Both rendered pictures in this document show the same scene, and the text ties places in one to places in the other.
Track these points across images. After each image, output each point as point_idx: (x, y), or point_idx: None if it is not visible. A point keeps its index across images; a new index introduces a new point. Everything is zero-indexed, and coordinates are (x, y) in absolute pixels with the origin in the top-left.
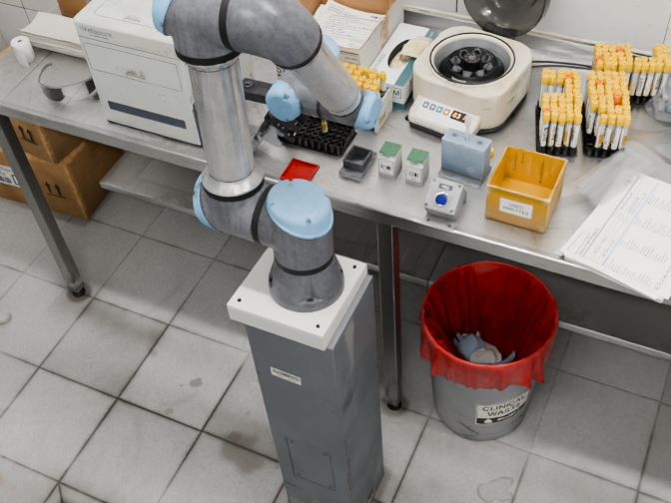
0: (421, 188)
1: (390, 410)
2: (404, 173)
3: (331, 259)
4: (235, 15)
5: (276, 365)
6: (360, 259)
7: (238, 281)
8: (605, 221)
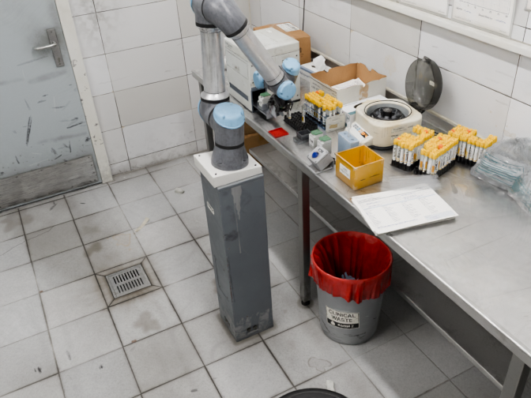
0: None
1: (301, 304)
2: None
3: (235, 147)
4: (205, 1)
5: (208, 200)
6: (328, 222)
7: (283, 221)
8: (387, 196)
